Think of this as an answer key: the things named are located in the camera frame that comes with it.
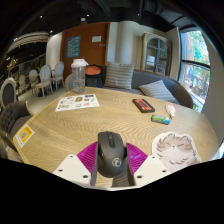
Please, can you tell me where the arched glass-door cabinet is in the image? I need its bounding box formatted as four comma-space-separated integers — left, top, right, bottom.
141, 31, 173, 77

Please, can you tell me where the black and red box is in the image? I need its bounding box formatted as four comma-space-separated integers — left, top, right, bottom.
131, 98, 156, 114

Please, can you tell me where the grey curved sofa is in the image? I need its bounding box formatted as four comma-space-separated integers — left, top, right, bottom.
64, 68, 194, 109

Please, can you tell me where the flat striped cushion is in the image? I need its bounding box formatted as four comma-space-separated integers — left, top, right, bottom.
138, 79, 179, 104

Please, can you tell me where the black computer mouse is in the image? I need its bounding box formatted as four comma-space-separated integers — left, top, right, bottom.
96, 130, 128, 179

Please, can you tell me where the large striped cushion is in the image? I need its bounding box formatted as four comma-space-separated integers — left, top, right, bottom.
103, 61, 136, 90

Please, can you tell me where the black bag with orange top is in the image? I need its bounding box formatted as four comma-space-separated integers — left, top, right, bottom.
84, 64, 104, 89

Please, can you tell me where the white sticker sheet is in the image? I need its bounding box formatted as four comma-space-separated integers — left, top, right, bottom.
54, 93, 101, 112

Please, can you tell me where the large window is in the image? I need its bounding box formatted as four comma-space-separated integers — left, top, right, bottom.
178, 29, 212, 113

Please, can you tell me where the clear shaker bottle white lid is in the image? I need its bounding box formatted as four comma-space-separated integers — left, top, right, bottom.
70, 58, 89, 94

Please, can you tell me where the small green pack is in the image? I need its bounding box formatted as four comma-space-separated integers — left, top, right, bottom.
151, 114, 171, 126

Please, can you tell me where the cat-shaped mouse pad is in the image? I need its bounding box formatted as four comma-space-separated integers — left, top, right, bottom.
151, 131, 203, 174

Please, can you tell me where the blue wall poster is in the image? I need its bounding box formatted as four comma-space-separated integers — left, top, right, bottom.
65, 34, 82, 59

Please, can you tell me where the dark tufted chair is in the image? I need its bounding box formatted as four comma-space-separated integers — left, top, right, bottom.
0, 100, 34, 141

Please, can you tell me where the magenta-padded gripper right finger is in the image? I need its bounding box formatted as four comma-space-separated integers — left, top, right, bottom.
111, 142, 172, 188

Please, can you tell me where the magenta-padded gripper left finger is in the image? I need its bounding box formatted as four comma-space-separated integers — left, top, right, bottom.
53, 141, 101, 188

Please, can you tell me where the yellow square sticker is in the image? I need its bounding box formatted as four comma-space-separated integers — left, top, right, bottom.
15, 123, 35, 149

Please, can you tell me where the group of white chairs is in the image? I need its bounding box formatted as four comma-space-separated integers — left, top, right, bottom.
0, 61, 65, 109

